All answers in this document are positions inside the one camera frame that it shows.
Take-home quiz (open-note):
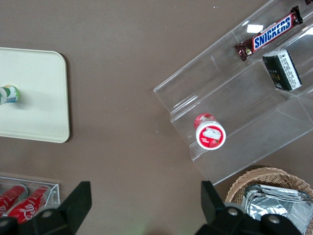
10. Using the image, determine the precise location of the red gum bottle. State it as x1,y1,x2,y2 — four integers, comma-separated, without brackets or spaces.
194,113,227,150

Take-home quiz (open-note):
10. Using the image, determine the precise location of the aluminium foil container stack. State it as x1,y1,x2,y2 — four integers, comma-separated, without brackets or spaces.
243,184,313,235

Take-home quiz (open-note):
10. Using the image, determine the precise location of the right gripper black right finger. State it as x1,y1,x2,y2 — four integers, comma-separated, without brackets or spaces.
195,180,304,235

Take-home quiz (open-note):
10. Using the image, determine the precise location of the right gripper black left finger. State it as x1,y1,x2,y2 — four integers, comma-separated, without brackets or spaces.
0,181,92,235

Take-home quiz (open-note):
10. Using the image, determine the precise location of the beige plastic tray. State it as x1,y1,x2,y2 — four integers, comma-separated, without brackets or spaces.
0,47,71,144

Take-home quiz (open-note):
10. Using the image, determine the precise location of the Snickers chocolate bar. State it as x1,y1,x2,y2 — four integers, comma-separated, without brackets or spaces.
234,5,304,62

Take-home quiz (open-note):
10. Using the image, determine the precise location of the red cola bottle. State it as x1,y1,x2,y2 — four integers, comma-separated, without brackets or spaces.
7,186,52,225
0,185,29,217

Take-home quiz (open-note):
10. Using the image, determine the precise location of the small black box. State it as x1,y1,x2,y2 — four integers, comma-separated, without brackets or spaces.
262,48,303,92

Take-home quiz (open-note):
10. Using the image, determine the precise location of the clear acrylic bottle rack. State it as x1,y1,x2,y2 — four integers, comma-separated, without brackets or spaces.
0,176,61,218

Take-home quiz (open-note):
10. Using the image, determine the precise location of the clear acrylic stepped display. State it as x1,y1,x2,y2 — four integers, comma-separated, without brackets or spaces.
153,0,313,186

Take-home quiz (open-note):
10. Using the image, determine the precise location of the light wicker basket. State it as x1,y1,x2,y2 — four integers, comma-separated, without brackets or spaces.
224,166,313,235

